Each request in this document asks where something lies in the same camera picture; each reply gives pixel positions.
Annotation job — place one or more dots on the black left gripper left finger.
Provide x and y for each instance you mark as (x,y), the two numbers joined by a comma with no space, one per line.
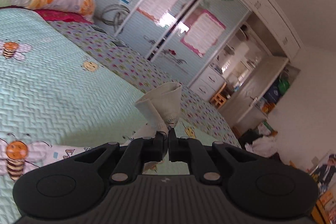
(73,186)

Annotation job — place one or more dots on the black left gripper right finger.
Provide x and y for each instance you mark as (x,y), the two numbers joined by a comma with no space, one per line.
(255,185)

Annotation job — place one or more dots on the white clothes pile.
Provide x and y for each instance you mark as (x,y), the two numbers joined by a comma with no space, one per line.
(262,140)

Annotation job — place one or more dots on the mint bee-print quilt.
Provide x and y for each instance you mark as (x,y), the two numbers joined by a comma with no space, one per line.
(50,101)

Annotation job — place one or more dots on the small wooden stool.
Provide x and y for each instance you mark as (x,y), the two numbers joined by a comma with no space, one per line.
(218,100)

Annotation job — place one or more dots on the white drawer cabinet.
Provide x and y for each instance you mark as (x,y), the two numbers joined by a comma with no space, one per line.
(208,83)

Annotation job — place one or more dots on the dotted purple bed sheet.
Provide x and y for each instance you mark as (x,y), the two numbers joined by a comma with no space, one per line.
(145,76)

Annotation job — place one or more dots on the red pillow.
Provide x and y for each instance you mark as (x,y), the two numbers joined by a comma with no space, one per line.
(53,15)

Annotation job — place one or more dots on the sliding-door wardrobe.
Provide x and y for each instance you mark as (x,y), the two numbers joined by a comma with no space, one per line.
(182,37)

